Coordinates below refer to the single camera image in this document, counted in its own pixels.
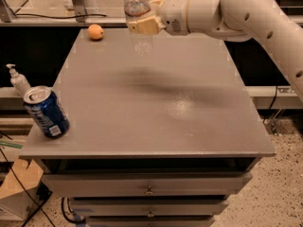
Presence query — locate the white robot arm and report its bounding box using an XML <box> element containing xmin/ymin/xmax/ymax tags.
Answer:
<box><xmin>127</xmin><ymin>0</ymin><xmax>303</xmax><ymax>100</ymax></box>

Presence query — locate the top drawer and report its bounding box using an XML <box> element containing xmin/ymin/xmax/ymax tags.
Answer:
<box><xmin>43</xmin><ymin>172</ymin><xmax>252</xmax><ymax>198</ymax></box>

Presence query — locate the white pump dispenser bottle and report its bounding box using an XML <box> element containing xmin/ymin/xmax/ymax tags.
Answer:
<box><xmin>7</xmin><ymin>63</ymin><xmax>30</xmax><ymax>96</ymax></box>

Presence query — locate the middle drawer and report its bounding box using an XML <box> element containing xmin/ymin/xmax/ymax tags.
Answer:
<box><xmin>70</xmin><ymin>199</ymin><xmax>227</xmax><ymax>218</ymax></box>

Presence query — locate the drawer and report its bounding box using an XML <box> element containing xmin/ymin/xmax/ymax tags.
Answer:
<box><xmin>70</xmin><ymin>199</ymin><xmax>227</xmax><ymax>218</ymax></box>
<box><xmin>43</xmin><ymin>172</ymin><xmax>252</xmax><ymax>198</ymax></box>
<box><xmin>88</xmin><ymin>217</ymin><xmax>215</xmax><ymax>227</ymax></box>

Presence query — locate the black cable on ledge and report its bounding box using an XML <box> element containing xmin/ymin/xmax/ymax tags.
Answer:
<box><xmin>13</xmin><ymin>13</ymin><xmax>107</xmax><ymax>20</ymax></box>

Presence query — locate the orange fruit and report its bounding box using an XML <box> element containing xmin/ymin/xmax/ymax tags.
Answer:
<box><xmin>88</xmin><ymin>24</ymin><xmax>103</xmax><ymax>40</ymax></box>

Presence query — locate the grey metal post left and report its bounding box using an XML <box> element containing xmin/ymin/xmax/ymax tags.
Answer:
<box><xmin>72</xmin><ymin>0</ymin><xmax>86</xmax><ymax>23</ymax></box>

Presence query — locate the clear plastic water bottle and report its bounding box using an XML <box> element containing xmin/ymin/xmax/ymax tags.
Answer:
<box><xmin>124</xmin><ymin>0</ymin><xmax>152</xmax><ymax>55</ymax></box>

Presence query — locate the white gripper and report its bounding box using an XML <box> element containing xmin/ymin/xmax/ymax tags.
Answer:
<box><xmin>127</xmin><ymin>0</ymin><xmax>189</xmax><ymax>36</ymax></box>

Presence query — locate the blue pepsi can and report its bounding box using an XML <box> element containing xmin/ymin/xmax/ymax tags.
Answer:
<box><xmin>24</xmin><ymin>86</ymin><xmax>69</xmax><ymax>138</ymax></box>

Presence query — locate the cardboard box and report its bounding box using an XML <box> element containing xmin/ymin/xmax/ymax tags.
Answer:
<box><xmin>0</xmin><ymin>159</ymin><xmax>44</xmax><ymax>221</ymax></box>

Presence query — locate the green stick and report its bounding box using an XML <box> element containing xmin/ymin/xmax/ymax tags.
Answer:
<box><xmin>0</xmin><ymin>141</ymin><xmax>23</xmax><ymax>149</ymax></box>

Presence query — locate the bottom drawer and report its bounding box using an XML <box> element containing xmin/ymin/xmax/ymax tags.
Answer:
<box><xmin>88</xmin><ymin>217</ymin><xmax>215</xmax><ymax>227</ymax></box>

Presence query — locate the black floor cable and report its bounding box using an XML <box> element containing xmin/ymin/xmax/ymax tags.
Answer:
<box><xmin>0</xmin><ymin>148</ymin><xmax>58</xmax><ymax>227</ymax></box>

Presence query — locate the grey drawer cabinet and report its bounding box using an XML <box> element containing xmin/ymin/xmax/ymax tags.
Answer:
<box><xmin>18</xmin><ymin>27</ymin><xmax>276</xmax><ymax>227</ymax></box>

